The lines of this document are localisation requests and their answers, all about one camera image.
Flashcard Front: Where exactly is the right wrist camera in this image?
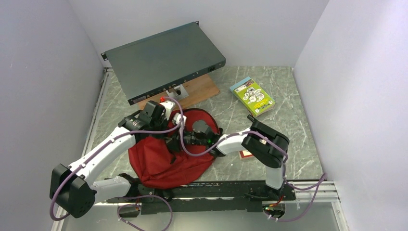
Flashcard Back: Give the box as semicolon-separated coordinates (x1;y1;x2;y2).
172;113;187;128

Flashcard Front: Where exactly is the metal stand bracket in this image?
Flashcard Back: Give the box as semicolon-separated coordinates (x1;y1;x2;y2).
166;84;189;103

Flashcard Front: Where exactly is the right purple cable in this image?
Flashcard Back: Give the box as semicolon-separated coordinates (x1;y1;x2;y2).
178;118;328;223

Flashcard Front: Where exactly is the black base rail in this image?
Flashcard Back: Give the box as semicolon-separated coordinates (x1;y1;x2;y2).
107;173;296;215

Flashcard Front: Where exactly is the red student backpack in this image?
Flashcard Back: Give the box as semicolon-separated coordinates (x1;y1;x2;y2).
128;108;223;190

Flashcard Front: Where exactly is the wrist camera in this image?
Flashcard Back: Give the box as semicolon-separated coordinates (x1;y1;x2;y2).
160;97;176;120
172;113;187;128

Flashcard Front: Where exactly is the grey rack-mount device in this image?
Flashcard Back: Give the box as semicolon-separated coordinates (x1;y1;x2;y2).
101;21;226;105

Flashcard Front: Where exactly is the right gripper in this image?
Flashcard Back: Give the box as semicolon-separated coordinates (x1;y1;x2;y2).
164;125;207;154

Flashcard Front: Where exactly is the light blue book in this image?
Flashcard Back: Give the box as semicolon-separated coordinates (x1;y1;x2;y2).
229;77;255;93

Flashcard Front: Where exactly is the red bordered book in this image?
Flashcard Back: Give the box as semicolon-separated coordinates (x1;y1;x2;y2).
239;150;254;160

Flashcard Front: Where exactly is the purple cable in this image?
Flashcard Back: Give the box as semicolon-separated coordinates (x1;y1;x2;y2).
49;96;185;221
178;118;328;223

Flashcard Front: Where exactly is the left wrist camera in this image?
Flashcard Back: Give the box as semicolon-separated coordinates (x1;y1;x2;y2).
160;97;176;120

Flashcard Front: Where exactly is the green illustrated book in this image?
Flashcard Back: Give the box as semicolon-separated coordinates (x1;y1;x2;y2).
232;79;275;117

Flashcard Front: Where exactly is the wooden board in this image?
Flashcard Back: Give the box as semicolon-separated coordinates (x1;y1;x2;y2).
136;74;220;109

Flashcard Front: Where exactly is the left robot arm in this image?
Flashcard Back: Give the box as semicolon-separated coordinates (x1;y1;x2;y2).
49;97;180;221

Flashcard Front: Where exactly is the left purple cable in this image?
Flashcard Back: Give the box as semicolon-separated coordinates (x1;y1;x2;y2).
49;96;185;221

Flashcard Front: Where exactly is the aluminium frame rail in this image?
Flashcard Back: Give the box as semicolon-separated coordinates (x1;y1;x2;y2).
81;67;113;157

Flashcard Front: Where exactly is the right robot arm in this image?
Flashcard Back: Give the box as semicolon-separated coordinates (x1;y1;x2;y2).
166;115;290;200

